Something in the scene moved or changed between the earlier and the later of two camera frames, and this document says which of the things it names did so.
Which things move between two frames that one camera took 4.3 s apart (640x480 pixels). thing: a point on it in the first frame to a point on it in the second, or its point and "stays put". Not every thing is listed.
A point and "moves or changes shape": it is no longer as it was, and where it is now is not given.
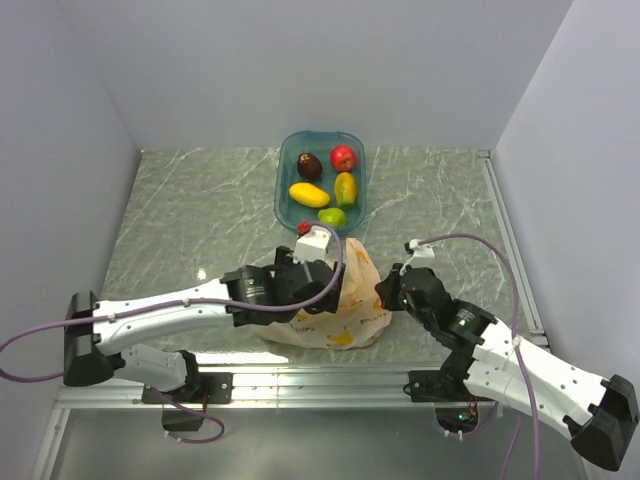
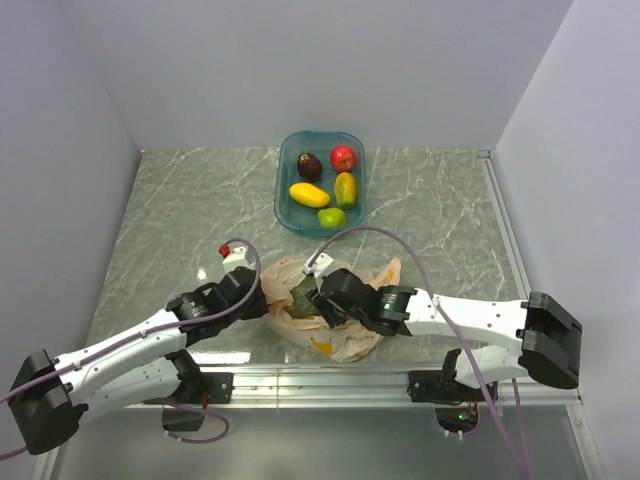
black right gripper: x=386 y=290 to x=332 y=319
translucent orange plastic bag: x=360 y=322 moves or changes shape
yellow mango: x=309 y=195 stays put
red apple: x=343 y=158 stays put
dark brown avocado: x=309 y=167 stays put
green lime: x=332 y=216 stays put
